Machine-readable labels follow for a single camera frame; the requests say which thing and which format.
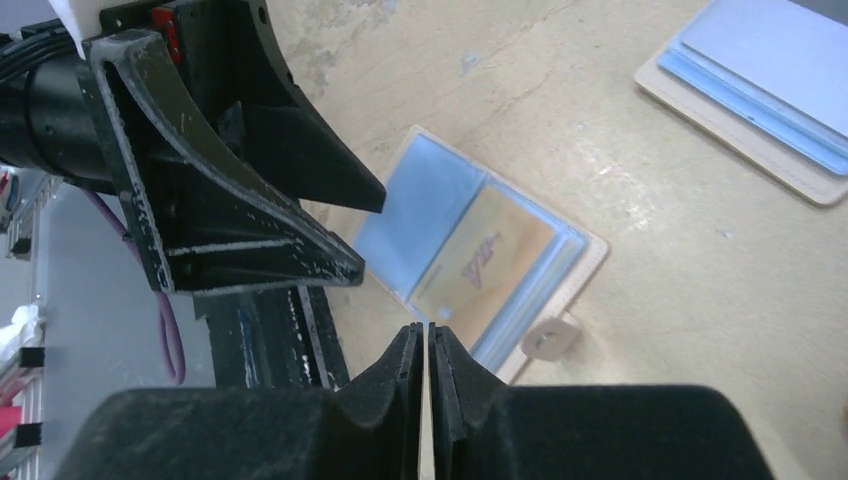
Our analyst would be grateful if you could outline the beige snap card holder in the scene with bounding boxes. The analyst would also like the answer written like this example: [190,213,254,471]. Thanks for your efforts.
[353,126,610,383]

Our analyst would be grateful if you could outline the gold VIP card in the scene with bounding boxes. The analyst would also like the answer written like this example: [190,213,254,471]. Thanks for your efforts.
[409,185,555,347]

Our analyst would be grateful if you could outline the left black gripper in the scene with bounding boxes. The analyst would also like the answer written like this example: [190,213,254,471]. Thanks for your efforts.
[1,19,365,295]

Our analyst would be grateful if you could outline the card edge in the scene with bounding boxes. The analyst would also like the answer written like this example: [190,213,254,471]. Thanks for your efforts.
[419,323,435,480]

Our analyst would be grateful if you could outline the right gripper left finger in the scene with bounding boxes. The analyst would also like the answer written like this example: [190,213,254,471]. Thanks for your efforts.
[56,323,424,479]

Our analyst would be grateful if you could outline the open beige card holder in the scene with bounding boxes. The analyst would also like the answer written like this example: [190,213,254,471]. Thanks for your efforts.
[634,1,847,207]

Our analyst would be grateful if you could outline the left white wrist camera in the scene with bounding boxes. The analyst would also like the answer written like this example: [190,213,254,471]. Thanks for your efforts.
[48,0,162,60]

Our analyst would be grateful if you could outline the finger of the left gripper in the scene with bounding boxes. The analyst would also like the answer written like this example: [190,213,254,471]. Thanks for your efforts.
[175,1,386,213]

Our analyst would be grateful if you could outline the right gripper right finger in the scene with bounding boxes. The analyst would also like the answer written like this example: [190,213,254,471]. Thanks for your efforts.
[428,325,772,479]

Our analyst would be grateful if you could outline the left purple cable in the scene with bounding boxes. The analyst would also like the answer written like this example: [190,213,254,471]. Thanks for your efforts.
[79,188,187,387]

